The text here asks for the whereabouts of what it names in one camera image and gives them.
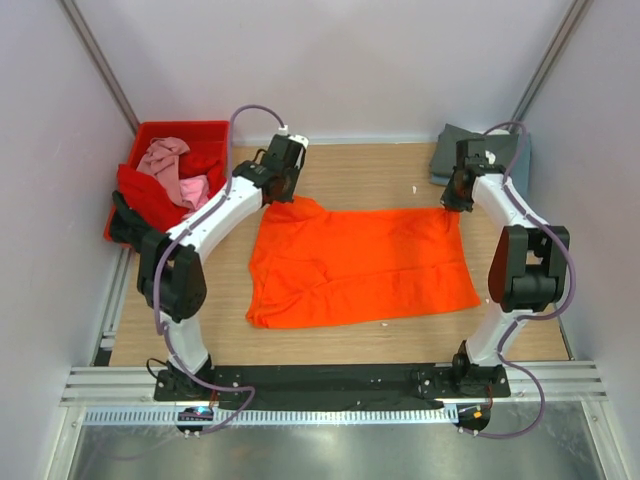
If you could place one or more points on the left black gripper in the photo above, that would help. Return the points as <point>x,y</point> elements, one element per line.
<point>288,196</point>

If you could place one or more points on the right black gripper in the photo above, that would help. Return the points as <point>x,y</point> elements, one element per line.
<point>451,202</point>

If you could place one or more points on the orange t shirt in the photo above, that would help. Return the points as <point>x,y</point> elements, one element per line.
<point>313,267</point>

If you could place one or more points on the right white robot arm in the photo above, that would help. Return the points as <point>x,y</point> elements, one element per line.
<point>527,273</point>

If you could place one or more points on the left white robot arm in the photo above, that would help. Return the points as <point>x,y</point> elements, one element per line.
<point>171,270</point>

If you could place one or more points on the folded grey t shirt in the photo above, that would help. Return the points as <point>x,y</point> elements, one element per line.
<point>444,157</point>

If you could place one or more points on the folded blue t shirt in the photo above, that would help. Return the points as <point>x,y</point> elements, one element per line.
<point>520,172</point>

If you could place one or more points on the red plastic bin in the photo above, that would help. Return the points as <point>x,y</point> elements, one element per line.
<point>207,136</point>

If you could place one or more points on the light pink t shirt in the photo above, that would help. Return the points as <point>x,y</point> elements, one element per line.
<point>194,192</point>

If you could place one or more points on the dusty pink t shirt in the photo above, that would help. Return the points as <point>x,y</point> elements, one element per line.
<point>161,161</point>

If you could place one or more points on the red t shirt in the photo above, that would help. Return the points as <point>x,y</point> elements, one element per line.
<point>146,196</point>

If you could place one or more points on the black t shirt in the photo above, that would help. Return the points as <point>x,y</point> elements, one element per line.
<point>126,227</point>

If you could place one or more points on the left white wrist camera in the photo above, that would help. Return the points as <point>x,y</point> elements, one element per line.
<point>284,130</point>

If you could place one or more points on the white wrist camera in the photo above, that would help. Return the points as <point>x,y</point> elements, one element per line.
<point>493,158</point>
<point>284,130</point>

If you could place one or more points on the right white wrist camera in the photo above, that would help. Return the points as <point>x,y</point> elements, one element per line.
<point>493,158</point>

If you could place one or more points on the aluminium frame rail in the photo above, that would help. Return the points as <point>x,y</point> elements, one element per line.
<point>560,381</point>

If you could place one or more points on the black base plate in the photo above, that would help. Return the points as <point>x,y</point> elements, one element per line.
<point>364,387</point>

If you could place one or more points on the grey slotted cable duct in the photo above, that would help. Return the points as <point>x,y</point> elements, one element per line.
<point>202,416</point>

